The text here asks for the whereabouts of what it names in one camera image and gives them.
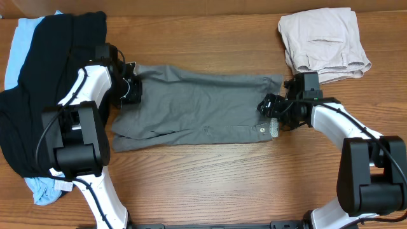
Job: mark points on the folded beige shorts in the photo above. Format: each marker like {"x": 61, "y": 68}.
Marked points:
{"x": 325, "y": 41}

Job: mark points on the grey shorts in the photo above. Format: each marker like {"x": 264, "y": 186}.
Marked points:
{"x": 182, "y": 107}

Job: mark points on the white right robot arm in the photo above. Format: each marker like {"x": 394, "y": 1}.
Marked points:
{"x": 372, "y": 175}

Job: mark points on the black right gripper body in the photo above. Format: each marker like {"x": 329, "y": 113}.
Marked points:
{"x": 281, "y": 110}

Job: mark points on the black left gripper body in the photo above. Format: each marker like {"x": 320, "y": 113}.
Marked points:
{"x": 131, "y": 90}

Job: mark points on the black shirt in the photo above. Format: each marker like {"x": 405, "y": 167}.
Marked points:
{"x": 60, "y": 46}

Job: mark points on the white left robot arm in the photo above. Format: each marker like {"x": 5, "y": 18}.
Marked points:
{"x": 77, "y": 143}

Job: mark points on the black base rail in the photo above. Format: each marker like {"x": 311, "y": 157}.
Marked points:
{"x": 295, "y": 224}

